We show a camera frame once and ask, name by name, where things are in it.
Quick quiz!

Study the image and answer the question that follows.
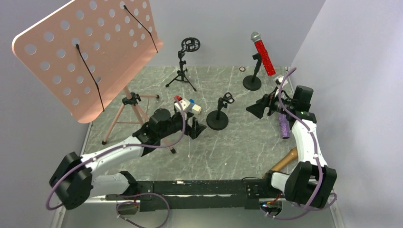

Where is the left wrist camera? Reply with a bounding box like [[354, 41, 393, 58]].
[[174, 95, 192, 113]]

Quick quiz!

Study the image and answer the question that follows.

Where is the purple glitter microphone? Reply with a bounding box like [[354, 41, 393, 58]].
[[278, 114, 290, 139]]

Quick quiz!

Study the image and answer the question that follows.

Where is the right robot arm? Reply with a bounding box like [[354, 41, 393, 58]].
[[246, 85, 337, 209]]

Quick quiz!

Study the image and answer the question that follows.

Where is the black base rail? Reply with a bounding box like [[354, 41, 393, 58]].
[[106, 178, 280, 212]]

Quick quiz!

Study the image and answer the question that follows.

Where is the blue and white toy block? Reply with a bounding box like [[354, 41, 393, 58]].
[[190, 99, 202, 114]]

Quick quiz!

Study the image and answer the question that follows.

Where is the red glitter microphone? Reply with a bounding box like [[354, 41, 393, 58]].
[[250, 31, 276, 76]]

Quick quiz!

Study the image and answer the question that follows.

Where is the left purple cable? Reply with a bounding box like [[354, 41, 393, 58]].
[[45, 100, 187, 228]]

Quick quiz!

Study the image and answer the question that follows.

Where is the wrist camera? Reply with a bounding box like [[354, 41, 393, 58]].
[[273, 75, 284, 86], [174, 95, 192, 113]]

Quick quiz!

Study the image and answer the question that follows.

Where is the black round mic stand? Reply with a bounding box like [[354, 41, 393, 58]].
[[206, 92, 235, 131], [242, 53, 262, 91]]

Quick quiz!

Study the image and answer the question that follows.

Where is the pink perforated music stand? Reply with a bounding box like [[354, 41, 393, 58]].
[[12, 0, 163, 124]]

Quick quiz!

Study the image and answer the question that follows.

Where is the black tripod shock mount stand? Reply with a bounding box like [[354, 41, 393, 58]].
[[165, 37, 201, 92]]

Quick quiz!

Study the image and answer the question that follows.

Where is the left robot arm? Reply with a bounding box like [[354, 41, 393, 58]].
[[49, 109, 207, 210]]

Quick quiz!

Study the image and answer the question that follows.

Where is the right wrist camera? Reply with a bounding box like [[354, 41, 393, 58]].
[[273, 75, 284, 86]]

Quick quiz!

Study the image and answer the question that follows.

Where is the gold microphone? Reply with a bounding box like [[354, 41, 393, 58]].
[[262, 147, 298, 179]]

